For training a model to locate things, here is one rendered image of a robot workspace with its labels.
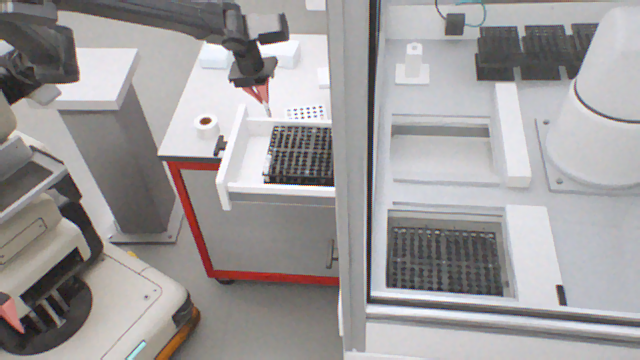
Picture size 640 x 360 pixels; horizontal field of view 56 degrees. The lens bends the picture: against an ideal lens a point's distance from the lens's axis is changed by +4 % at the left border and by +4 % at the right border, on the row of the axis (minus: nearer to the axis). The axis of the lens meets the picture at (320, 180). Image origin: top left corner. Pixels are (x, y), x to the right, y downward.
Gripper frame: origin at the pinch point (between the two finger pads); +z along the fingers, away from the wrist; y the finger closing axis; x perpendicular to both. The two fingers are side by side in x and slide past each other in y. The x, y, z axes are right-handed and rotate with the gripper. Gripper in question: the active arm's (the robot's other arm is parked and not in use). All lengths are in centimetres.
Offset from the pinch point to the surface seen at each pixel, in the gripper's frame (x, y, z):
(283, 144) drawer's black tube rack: -4.6, 1.3, 18.7
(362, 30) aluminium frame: 52, -34, -48
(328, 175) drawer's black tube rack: 2.5, -10.2, 24.0
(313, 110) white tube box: -29.8, -1.1, 29.7
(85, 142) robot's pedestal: -38, 86, 42
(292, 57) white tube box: -55, 8, 27
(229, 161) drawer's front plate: 4.5, 12.6, 14.4
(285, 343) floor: 6, 23, 106
